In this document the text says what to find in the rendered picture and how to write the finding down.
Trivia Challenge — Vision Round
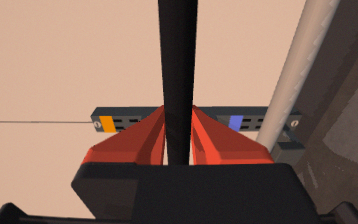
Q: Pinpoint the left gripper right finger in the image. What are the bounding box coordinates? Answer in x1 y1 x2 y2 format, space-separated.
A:
191 105 275 165

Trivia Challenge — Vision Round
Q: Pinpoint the black metal bar with green ends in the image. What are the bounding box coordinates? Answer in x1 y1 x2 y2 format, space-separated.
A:
158 0 198 165

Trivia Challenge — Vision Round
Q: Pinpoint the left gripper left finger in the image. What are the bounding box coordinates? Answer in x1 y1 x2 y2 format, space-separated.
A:
81 105 166 165

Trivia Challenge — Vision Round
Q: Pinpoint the grey metal bar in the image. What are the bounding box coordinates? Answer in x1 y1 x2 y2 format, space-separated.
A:
255 0 341 153

